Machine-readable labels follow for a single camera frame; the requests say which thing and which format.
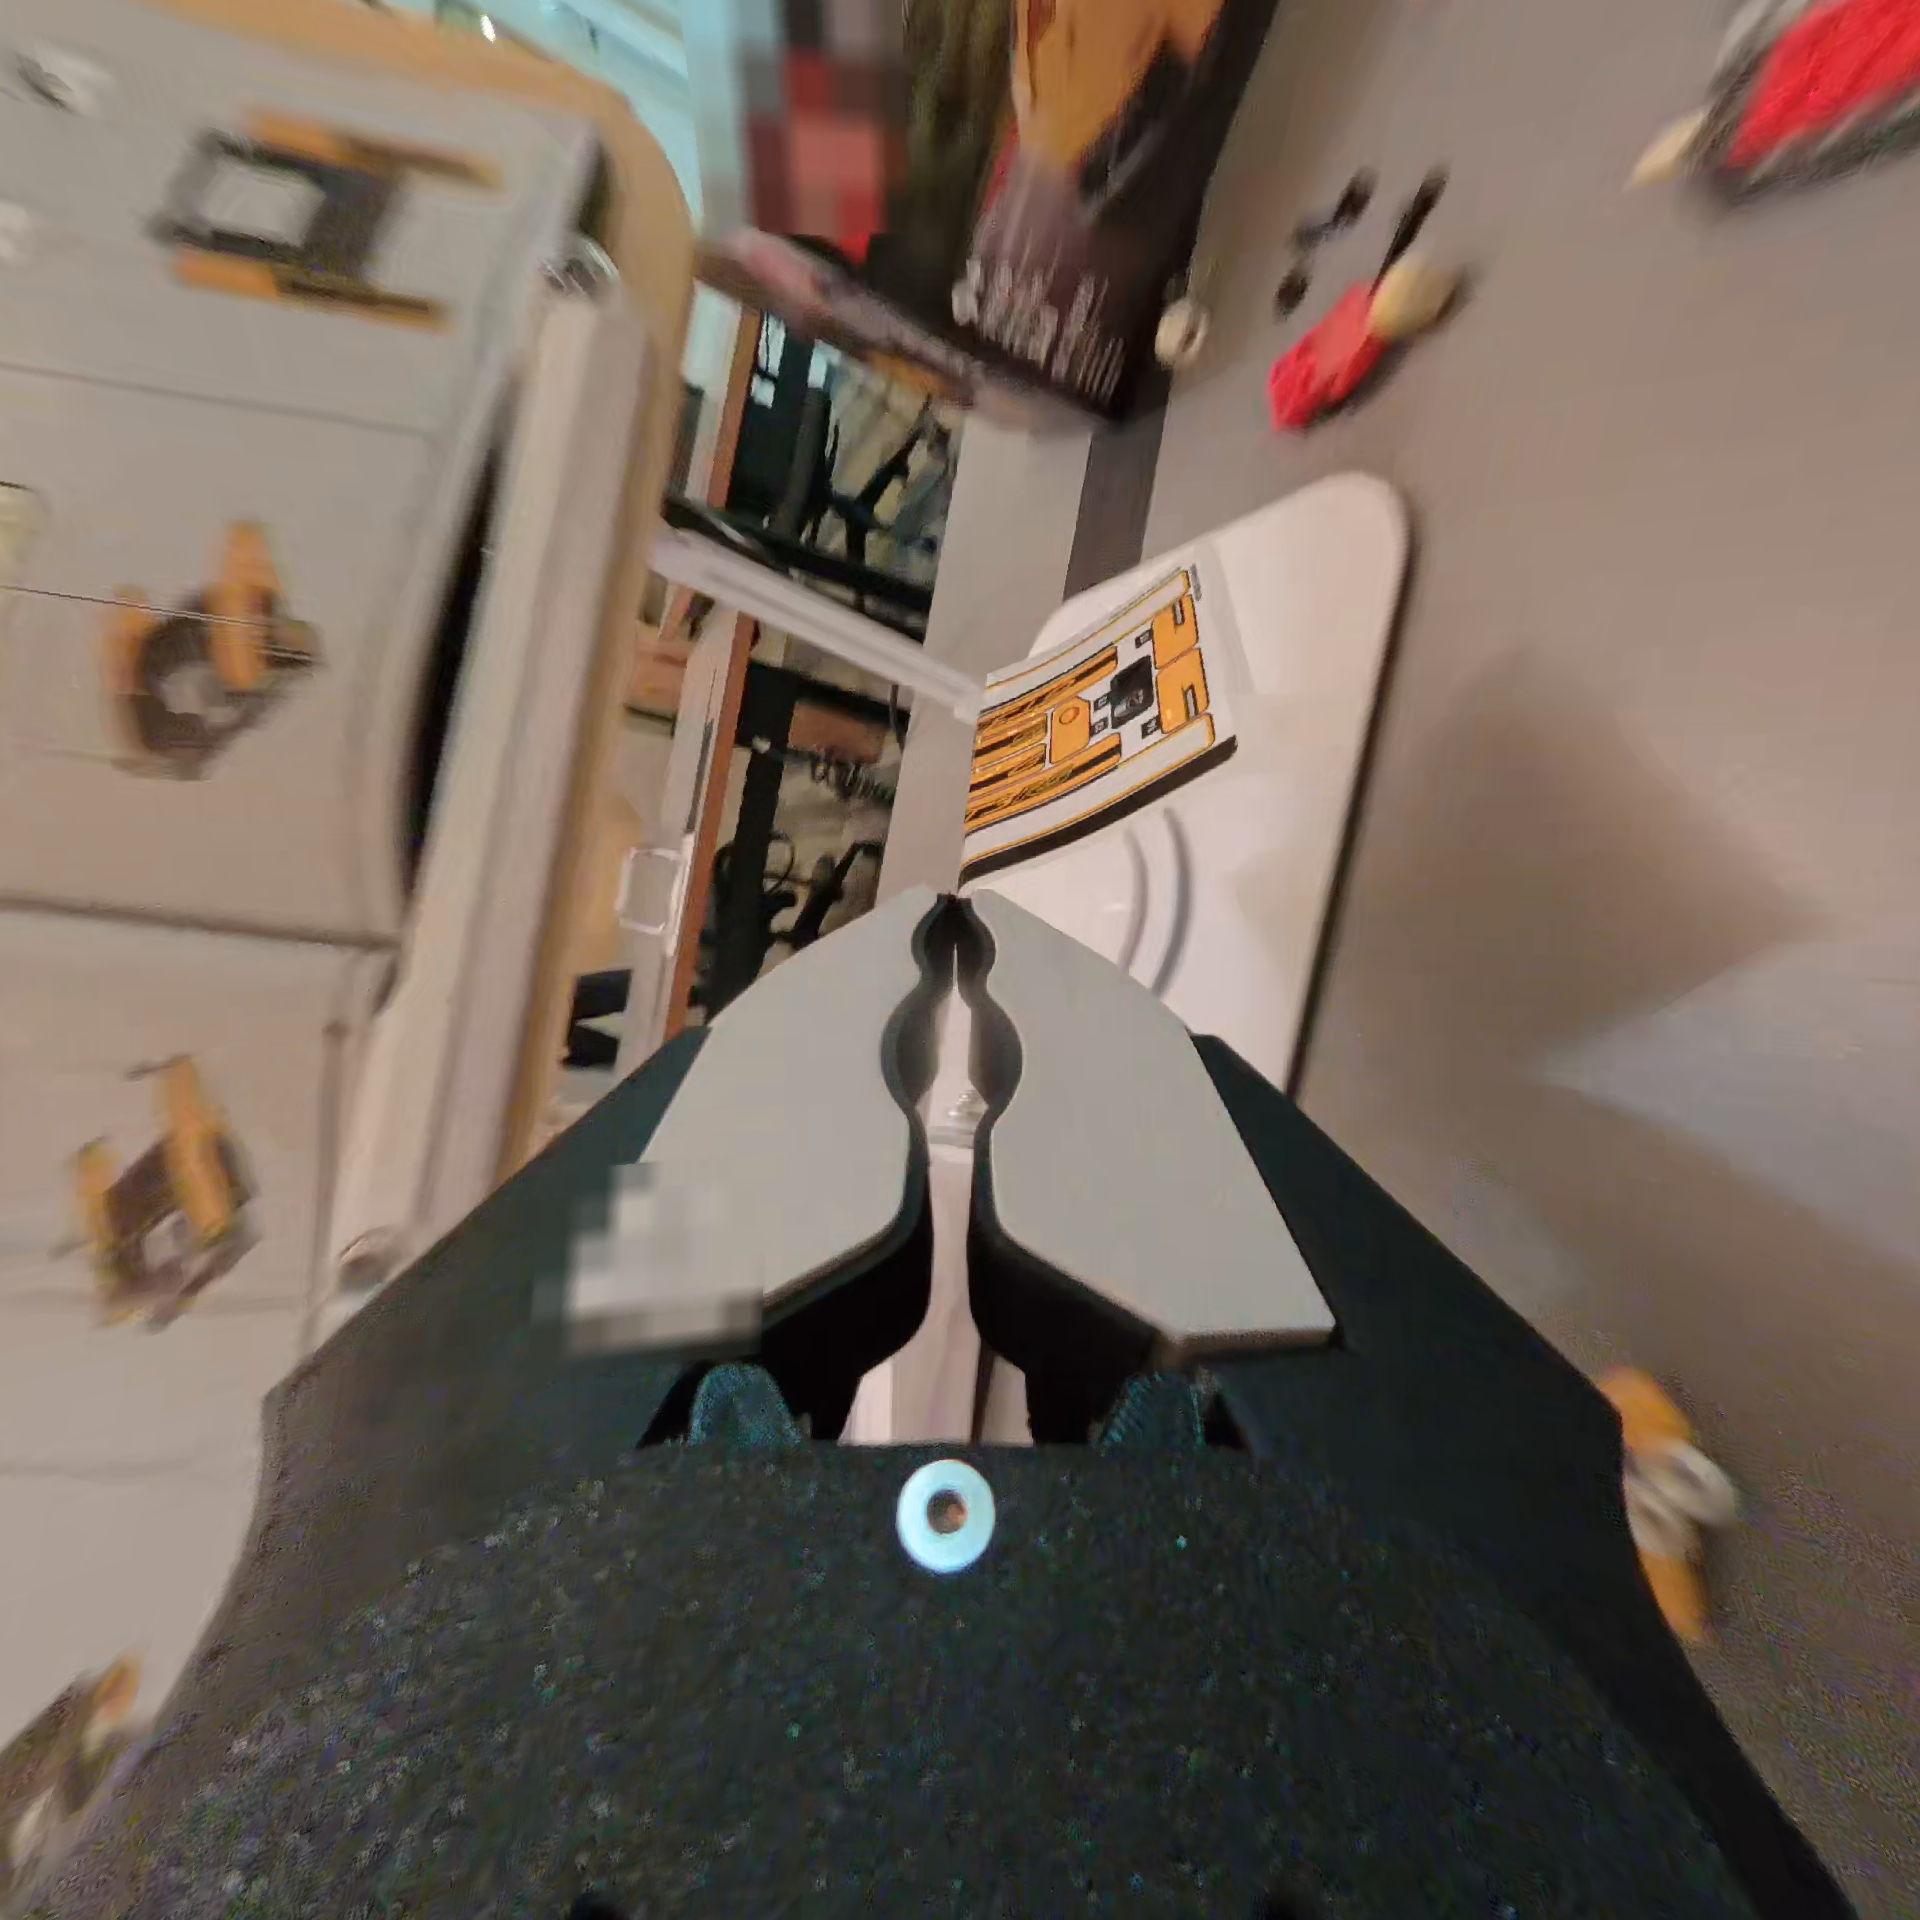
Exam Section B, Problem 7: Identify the lego set box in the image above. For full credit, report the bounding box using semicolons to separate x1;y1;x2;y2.
706;0;1285;427

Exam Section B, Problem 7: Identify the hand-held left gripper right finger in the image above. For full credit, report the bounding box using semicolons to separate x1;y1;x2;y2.
960;889;1342;1440

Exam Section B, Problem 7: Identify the partly built lego car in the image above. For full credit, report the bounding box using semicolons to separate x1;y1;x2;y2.
1629;0;1920;203

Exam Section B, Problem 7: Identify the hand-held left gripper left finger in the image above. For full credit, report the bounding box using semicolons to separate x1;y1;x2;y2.
637;885;964;1421

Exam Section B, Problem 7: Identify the lego sticker sheet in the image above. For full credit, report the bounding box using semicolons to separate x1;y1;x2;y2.
960;566;1239;885

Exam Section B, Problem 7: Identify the lego instruction booklet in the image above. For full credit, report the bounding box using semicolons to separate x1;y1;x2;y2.
0;0;706;1878

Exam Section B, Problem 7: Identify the white rounded board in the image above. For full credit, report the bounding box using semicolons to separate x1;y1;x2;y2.
840;470;1416;1444

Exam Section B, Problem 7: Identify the red lego piece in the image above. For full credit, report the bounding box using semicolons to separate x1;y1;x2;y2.
1268;281;1389;433

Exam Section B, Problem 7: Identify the scattered small lego pieces group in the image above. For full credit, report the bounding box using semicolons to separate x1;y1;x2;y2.
1593;1366;1742;1643

